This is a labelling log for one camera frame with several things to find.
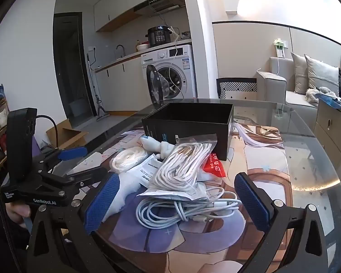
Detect white plush toy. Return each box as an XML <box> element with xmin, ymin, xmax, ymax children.
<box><xmin>140</xmin><ymin>136</ymin><xmax>177</xmax><ymax>160</ymax></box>

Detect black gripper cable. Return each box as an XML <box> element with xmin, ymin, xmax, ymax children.
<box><xmin>36</xmin><ymin>115</ymin><xmax>60</xmax><ymax>150</ymax></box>

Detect white wall cabinets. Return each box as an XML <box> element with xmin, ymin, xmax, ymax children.
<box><xmin>94</xmin><ymin>0</ymin><xmax>184</xmax><ymax>32</ymax></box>

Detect white washing machine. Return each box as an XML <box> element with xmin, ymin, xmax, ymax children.
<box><xmin>140</xmin><ymin>45</ymin><xmax>198</xmax><ymax>104</ymax></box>

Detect beige side cabinet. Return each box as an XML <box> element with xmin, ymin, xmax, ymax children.
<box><xmin>313</xmin><ymin>94</ymin><xmax>341</xmax><ymax>189</ymax></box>

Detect grey fluffy toy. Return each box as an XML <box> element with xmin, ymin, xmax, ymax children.
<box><xmin>305</xmin><ymin>87</ymin><xmax>339</xmax><ymax>106</ymax></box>

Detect beige cushion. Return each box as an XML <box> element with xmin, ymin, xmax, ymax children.
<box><xmin>290</xmin><ymin>52</ymin><xmax>309</xmax><ymax>94</ymax></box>

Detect black pressure cooker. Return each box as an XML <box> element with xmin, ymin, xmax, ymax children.
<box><xmin>146</xmin><ymin>26</ymin><xmax>172</xmax><ymax>48</ymax></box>

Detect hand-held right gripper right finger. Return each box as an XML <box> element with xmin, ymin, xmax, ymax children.
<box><xmin>233</xmin><ymin>172</ymin><xmax>330</xmax><ymax>273</ymax></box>

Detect beige sofa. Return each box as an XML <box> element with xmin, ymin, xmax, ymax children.
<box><xmin>256</xmin><ymin>57</ymin><xmax>341</xmax><ymax>116</ymax></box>

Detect flat mop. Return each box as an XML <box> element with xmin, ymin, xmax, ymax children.
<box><xmin>87</xmin><ymin>53</ymin><xmax>110</xmax><ymax>121</ymax></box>

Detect white charging cable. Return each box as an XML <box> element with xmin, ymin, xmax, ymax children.
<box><xmin>136</xmin><ymin>188</ymin><xmax>243</xmax><ymax>230</ymax></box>

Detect range hood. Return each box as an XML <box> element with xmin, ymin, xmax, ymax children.
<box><xmin>133</xmin><ymin>0</ymin><xmax>185</xmax><ymax>18</ymax></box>

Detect red and white plastic bag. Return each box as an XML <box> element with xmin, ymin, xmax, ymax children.
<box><xmin>201</xmin><ymin>152</ymin><xmax>227</xmax><ymax>179</ymax></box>

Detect small bag with cable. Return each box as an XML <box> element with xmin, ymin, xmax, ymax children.
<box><xmin>110</xmin><ymin>146</ymin><xmax>150</xmax><ymax>173</ymax></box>

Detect white kitchen counter cabinets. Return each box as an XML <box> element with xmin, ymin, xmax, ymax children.
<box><xmin>95</xmin><ymin>54</ymin><xmax>145</xmax><ymax>117</ymax></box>

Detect person's left hand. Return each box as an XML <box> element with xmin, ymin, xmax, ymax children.
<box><xmin>6</xmin><ymin>203</ymin><xmax>32</xmax><ymax>229</ymax></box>

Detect chair with patterned back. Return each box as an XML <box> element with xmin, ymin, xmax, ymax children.
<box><xmin>216</xmin><ymin>77</ymin><xmax>258</xmax><ymax>100</ymax></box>

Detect wall power outlet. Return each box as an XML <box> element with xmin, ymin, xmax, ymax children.
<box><xmin>273</xmin><ymin>38</ymin><xmax>286</xmax><ymax>59</ymax></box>

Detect white medicine sachet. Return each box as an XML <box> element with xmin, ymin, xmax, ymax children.
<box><xmin>102</xmin><ymin>173</ymin><xmax>148</xmax><ymax>223</ymax></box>
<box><xmin>126</xmin><ymin>154</ymin><xmax>166</xmax><ymax>189</ymax></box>

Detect open cardboard box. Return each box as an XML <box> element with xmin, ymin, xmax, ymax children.
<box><xmin>46</xmin><ymin>119</ymin><xmax>88</xmax><ymax>150</ymax></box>

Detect black cardboard box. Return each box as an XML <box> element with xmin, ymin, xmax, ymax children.
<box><xmin>141</xmin><ymin>102</ymin><xmax>234</xmax><ymax>161</ymax></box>

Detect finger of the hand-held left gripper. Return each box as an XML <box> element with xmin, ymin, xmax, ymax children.
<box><xmin>35</xmin><ymin>146</ymin><xmax>88</xmax><ymax>174</ymax></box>
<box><xmin>50</xmin><ymin>166</ymin><xmax>109</xmax><ymax>194</ymax></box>

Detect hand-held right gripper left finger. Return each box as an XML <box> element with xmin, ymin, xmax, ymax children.
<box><xmin>27</xmin><ymin>172</ymin><xmax>123</xmax><ymax>273</ymax></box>

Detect clear bag of white cables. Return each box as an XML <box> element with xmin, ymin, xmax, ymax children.
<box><xmin>137</xmin><ymin>138</ymin><xmax>218</xmax><ymax>197</ymax></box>

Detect dark door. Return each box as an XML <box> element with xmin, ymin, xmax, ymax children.
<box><xmin>53</xmin><ymin>12</ymin><xmax>96</xmax><ymax>128</ymax></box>

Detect grey cushion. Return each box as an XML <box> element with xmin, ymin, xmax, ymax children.
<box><xmin>305</xmin><ymin>54</ymin><xmax>340</xmax><ymax>96</ymax></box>

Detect printed table mat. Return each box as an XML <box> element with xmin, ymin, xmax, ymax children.
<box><xmin>74</xmin><ymin>119</ymin><xmax>294</xmax><ymax>273</ymax></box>

